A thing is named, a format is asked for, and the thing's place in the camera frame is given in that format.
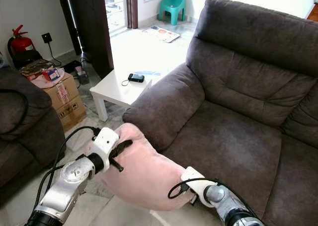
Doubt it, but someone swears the red and blue packet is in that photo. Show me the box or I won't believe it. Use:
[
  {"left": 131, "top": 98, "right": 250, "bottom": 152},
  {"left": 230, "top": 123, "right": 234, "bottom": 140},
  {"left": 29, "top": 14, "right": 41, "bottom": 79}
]
[{"left": 43, "top": 68, "right": 64, "bottom": 82}]

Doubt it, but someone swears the dark brown wooden door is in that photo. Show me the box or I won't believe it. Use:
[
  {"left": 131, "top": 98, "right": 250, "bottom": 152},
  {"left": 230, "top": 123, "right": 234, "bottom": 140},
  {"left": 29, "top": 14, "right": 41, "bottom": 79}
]
[{"left": 57, "top": 0, "right": 114, "bottom": 79}]

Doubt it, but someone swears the cardboard box with red tape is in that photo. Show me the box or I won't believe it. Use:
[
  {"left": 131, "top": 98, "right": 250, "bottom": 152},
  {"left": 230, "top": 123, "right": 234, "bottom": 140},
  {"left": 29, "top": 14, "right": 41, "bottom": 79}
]
[{"left": 42, "top": 72, "right": 80, "bottom": 112}]

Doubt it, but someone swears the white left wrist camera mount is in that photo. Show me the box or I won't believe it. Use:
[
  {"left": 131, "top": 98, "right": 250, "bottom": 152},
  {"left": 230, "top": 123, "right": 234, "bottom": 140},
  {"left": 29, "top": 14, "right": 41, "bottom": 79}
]
[{"left": 93, "top": 127, "right": 120, "bottom": 173}]

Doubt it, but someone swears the teal plastic child chair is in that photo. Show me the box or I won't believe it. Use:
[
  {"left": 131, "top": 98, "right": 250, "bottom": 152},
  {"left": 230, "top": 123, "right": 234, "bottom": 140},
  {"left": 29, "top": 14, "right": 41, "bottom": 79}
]
[{"left": 158, "top": 0, "right": 187, "bottom": 26}]

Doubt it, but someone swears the black device with cord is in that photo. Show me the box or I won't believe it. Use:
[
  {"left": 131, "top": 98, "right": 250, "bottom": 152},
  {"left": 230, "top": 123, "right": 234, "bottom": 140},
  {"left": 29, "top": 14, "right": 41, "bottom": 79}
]
[{"left": 121, "top": 73, "right": 146, "bottom": 87}]

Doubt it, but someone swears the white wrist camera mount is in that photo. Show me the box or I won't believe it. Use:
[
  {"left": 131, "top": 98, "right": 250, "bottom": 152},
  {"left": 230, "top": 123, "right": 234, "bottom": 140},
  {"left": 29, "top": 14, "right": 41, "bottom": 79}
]
[
  {"left": 180, "top": 166, "right": 220, "bottom": 207},
  {"left": 93, "top": 127, "right": 120, "bottom": 173}
]

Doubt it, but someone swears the dark brown armchair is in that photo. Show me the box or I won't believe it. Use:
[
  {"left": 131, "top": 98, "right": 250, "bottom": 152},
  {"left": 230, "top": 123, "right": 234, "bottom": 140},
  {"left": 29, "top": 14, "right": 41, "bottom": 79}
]
[{"left": 0, "top": 66, "right": 66, "bottom": 188}]

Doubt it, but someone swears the pink cat face pillow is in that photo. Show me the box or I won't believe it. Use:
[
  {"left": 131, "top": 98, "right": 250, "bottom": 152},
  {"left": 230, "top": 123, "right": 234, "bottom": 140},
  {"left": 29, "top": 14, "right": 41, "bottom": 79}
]
[{"left": 86, "top": 123, "right": 197, "bottom": 211}]

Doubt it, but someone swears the dark brown fabric sofa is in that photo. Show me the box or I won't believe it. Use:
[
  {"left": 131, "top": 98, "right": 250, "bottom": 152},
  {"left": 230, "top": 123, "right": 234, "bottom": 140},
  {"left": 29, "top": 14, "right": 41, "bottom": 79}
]
[{"left": 122, "top": 0, "right": 318, "bottom": 226}]

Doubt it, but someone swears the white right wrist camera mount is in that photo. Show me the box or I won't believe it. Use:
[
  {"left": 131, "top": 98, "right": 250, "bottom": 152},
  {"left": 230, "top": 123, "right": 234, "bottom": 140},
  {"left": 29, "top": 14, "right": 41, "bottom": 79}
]
[{"left": 180, "top": 166, "right": 220, "bottom": 207}]

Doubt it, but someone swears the dark brown door frame post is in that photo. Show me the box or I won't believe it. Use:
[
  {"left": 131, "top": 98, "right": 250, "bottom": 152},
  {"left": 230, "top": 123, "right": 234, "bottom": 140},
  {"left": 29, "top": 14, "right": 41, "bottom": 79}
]
[{"left": 126, "top": 0, "right": 139, "bottom": 29}]

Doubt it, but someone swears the printed floor mat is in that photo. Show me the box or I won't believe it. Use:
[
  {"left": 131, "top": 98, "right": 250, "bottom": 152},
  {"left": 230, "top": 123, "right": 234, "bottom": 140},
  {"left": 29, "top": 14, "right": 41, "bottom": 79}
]
[{"left": 142, "top": 25, "right": 181, "bottom": 43}]

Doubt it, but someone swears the red fire extinguisher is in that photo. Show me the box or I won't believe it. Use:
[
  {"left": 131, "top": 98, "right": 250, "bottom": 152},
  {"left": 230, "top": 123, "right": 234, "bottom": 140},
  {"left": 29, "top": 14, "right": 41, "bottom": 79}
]
[{"left": 7, "top": 24, "right": 37, "bottom": 68}]

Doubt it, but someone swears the white low side table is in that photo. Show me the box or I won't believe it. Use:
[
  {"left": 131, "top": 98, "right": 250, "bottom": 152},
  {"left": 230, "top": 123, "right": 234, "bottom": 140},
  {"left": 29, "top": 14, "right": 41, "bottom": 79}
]
[{"left": 89, "top": 67, "right": 153, "bottom": 123}]

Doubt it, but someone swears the brown patterned tray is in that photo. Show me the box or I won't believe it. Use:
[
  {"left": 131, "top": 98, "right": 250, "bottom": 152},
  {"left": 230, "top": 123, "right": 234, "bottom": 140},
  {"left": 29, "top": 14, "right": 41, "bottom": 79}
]
[{"left": 21, "top": 60, "right": 54, "bottom": 77}]

